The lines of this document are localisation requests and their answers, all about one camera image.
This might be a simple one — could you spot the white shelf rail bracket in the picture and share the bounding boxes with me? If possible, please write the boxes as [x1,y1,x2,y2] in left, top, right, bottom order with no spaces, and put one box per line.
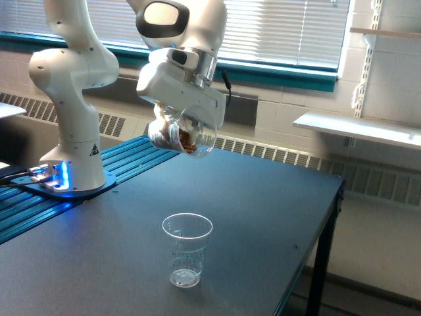
[351,0,383,119]

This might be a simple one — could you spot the clear plastic cup on table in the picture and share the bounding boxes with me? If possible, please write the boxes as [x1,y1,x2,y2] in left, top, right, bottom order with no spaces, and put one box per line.
[162,213,213,288]

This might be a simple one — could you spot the white window blinds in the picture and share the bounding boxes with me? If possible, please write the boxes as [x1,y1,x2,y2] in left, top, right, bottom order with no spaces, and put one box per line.
[0,0,351,70]

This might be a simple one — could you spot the wooden upper shelf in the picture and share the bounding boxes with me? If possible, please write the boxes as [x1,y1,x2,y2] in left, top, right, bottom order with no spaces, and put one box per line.
[349,27,421,40]

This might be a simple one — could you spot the radiator vent cover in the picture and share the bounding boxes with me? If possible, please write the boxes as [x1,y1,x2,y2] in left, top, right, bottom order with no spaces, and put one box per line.
[1,92,420,207]

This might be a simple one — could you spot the white object at left edge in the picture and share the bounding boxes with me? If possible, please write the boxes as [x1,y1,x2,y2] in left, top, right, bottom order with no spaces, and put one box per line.
[0,103,27,119]

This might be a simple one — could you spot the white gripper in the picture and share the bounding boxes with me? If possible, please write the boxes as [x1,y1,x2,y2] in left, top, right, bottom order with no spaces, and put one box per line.
[136,49,226,140]

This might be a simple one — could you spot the black cables at base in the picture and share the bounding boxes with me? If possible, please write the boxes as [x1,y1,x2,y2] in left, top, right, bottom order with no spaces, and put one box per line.
[0,166,43,188]

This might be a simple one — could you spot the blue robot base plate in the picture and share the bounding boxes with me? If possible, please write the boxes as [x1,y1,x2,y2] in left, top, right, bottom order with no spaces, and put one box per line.
[21,172,116,200]

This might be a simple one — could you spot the blue aluminium rail platform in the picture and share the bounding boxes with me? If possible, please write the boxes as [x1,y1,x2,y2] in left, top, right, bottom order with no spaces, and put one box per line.
[1,136,177,244]

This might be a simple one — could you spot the clear cup with almonds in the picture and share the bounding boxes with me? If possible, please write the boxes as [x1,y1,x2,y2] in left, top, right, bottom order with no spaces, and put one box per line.
[148,106,216,158]

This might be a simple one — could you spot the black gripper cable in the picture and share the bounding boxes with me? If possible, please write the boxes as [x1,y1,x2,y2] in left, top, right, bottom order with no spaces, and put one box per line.
[220,68,233,106]

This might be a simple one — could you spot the white wall shelf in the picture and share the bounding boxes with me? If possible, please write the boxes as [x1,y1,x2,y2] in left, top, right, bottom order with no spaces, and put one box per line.
[293,112,420,149]

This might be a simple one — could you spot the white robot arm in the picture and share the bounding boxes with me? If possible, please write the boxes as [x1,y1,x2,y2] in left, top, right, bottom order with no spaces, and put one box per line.
[29,1,228,194]

